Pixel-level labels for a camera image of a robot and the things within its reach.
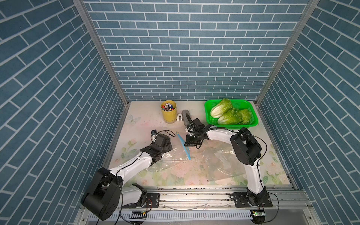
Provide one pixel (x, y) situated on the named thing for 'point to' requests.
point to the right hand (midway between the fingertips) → (185, 145)
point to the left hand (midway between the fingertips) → (166, 145)
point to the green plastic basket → (250, 105)
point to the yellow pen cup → (169, 109)
